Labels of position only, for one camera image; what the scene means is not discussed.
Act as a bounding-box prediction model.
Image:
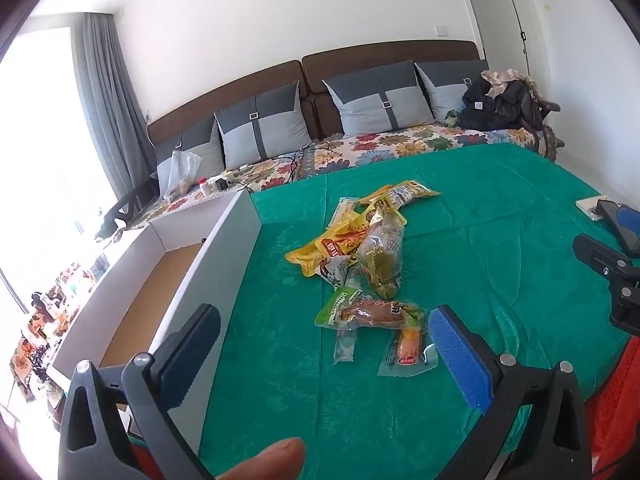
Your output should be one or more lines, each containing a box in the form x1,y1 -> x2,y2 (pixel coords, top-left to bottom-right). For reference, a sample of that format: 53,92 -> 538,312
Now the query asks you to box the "brown green snack packet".
314,286 -> 424,330

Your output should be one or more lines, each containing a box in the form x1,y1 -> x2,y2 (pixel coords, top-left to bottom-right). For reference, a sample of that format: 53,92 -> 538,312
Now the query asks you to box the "grey pillow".
414,60 -> 489,122
215,81 -> 311,169
322,61 -> 435,136
154,116 -> 226,194

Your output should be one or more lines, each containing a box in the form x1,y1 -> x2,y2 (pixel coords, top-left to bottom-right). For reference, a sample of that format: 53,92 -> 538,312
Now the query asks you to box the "person's left hand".
218,438 -> 306,480

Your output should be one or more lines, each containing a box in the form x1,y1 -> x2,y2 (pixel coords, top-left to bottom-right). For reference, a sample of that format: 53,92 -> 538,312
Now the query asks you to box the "floral sofa cover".
114,121 -> 544,231

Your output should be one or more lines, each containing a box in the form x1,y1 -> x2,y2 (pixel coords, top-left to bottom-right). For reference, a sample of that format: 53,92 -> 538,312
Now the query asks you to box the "beige patterned cloth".
480,68 -> 539,99

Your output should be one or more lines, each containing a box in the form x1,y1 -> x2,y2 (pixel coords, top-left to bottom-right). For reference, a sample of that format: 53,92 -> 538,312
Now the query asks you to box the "white cardboard box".
48,191 -> 262,451

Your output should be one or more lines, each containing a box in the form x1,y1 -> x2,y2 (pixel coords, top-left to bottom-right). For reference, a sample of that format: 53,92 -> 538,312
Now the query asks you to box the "long yellow snack pouch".
285,223 -> 367,278

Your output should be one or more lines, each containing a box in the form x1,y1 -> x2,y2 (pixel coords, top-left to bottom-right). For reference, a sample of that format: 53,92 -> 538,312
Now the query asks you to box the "yellow red chicken feet bag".
314,195 -> 407,258

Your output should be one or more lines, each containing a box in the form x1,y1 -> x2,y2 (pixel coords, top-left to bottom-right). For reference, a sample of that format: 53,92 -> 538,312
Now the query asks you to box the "clear long snack packet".
333,330 -> 358,364

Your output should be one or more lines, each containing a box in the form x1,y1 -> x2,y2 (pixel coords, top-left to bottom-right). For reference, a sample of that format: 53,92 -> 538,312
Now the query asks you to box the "corn sausage clear packet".
378,327 -> 438,378

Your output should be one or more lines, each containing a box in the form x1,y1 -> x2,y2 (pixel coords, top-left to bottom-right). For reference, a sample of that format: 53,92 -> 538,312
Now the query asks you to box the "white plastic bag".
164,150 -> 202,200

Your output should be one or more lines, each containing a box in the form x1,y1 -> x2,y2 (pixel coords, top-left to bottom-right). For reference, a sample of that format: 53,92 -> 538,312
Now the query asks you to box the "white phone on table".
575,195 -> 610,222

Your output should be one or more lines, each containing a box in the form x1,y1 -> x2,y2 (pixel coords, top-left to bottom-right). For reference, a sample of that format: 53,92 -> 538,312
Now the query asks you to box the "white cartoon girl packet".
314,256 -> 352,288

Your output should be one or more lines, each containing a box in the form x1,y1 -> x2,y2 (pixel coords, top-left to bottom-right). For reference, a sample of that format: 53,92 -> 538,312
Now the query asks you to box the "far left grey pillow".
154,116 -> 226,194

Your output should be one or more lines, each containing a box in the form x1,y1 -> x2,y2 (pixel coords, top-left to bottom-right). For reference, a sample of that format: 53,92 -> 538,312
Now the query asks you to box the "brown sofa backrest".
148,39 -> 480,144

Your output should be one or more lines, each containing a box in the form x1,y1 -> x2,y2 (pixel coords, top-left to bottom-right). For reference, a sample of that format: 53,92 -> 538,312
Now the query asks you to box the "yellow grey peanut bag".
358,180 -> 439,209

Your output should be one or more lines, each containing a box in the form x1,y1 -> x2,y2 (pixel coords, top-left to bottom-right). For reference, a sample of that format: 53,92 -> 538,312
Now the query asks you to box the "far right grey pillow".
414,60 -> 489,122

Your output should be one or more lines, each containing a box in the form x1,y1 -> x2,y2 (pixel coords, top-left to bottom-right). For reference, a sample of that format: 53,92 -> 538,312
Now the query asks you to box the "green patterned tablecloth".
200,144 -> 628,479

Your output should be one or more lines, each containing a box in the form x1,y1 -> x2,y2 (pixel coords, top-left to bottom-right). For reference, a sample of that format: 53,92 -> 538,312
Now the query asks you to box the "small white bottle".
198,178 -> 214,196

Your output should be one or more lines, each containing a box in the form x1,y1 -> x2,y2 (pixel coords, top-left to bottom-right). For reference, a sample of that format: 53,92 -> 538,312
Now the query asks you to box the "olive green snack bag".
357,209 -> 405,300

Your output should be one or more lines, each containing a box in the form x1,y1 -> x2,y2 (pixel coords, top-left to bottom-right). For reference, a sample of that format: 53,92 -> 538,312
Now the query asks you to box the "grey curtain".
72,13 -> 155,198

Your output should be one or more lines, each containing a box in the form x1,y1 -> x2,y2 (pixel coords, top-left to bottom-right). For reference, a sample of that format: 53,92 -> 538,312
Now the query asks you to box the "beige cracker packet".
328,197 -> 359,228

